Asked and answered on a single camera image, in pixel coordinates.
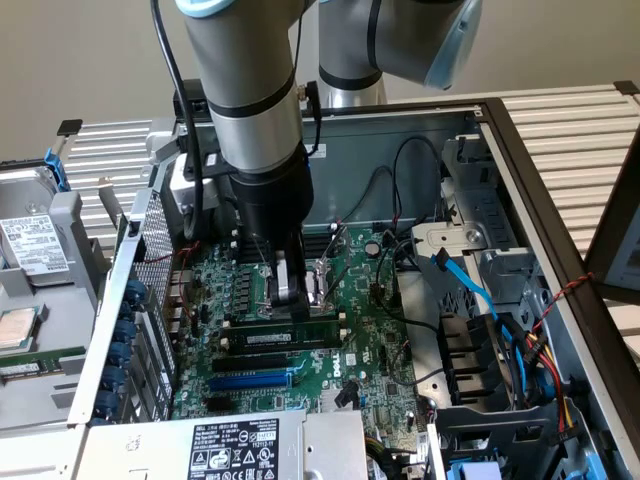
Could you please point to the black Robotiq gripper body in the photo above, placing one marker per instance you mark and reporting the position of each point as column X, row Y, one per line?
column 272, row 200

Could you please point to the green RAM stick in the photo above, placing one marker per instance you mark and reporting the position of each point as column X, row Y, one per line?
column 50, row 357
column 310, row 335

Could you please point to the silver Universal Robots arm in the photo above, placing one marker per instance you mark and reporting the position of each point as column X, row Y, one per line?
column 240, row 60

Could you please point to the silver CPU socket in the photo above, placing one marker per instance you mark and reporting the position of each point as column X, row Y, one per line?
column 316, row 292

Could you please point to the green Dell motherboard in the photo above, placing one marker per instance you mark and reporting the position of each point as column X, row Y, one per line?
column 365, row 320

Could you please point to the round coin cell battery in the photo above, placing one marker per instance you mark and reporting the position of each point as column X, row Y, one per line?
column 372, row 247

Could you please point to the long black expansion slot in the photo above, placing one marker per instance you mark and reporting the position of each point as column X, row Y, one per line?
column 250, row 363

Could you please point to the open grey PC case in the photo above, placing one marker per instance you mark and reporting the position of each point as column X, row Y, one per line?
column 360, row 150

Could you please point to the blue expansion slot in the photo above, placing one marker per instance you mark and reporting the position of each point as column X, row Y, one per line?
column 250, row 382

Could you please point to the black box behind case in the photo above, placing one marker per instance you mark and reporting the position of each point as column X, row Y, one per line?
column 197, row 106

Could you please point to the silver rear port block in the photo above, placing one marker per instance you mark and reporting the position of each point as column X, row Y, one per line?
column 179, row 300

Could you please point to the short black expansion slot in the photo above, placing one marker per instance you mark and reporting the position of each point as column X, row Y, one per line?
column 220, row 405

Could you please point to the blue card latch row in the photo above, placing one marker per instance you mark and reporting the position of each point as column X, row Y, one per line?
column 120, row 350

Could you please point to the grey metal disk bay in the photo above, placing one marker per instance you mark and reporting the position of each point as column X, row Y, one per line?
column 492, row 210

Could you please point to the black table end cap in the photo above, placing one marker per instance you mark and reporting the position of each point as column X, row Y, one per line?
column 70, row 127
column 627, row 87

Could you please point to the blue hard disk carrier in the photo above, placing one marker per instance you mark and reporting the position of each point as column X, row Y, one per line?
column 59, row 170

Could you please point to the silver power supply with label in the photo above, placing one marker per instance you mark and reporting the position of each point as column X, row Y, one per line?
column 150, row 445

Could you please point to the grey parts rack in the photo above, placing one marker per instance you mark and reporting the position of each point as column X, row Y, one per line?
column 65, row 310

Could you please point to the silver hard disk with label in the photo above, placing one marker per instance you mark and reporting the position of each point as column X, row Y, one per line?
column 32, row 245

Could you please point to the blue plastic tab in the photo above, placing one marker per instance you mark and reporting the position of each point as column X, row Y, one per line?
column 475, row 471

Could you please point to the silver CPU chip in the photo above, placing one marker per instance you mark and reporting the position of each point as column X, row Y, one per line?
column 15, row 327

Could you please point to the dark framed panel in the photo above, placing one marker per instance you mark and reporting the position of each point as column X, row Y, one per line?
column 615, row 220

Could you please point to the silver socket cover frame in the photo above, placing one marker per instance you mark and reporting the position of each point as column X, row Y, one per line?
column 336, row 240

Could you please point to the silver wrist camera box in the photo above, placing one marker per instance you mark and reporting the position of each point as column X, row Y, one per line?
column 180, row 192

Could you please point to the silver disk bay bracket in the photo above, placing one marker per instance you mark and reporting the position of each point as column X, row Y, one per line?
column 445, row 237

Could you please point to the dark plastic cage frame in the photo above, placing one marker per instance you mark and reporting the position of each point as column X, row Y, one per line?
column 500, row 425

